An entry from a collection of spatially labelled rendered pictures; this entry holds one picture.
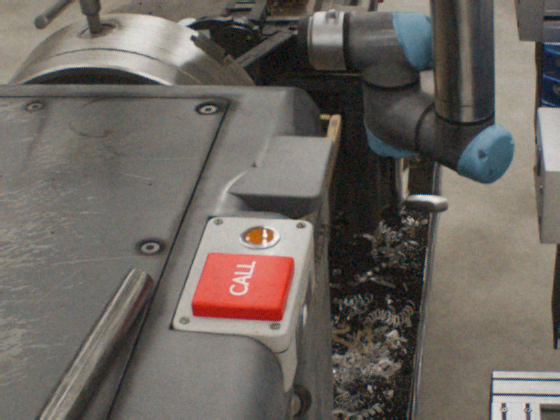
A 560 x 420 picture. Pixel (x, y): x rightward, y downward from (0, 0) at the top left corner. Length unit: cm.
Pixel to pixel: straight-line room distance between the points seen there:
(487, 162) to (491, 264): 156
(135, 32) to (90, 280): 46
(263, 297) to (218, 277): 4
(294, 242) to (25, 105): 34
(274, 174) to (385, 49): 58
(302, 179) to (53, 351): 26
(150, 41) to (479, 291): 180
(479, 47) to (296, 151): 48
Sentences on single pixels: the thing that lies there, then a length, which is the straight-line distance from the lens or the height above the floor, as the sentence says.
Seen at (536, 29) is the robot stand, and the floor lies 105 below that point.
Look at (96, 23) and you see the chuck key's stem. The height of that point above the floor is 125.
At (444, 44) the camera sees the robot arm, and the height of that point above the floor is 114.
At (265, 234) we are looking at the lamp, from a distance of 89.
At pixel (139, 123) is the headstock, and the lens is 105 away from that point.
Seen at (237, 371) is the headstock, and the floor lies 125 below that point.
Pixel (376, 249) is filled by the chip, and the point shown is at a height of 55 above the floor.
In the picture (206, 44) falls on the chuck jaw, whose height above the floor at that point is 120.
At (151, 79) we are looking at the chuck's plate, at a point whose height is 122.
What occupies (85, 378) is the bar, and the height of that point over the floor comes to 127.
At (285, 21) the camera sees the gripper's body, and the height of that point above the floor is 110.
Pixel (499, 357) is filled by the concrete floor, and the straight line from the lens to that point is 275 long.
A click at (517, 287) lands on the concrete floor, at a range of 296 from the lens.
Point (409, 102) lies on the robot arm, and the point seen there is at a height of 102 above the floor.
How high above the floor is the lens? 175
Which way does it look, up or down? 33 degrees down
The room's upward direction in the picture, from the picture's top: 3 degrees counter-clockwise
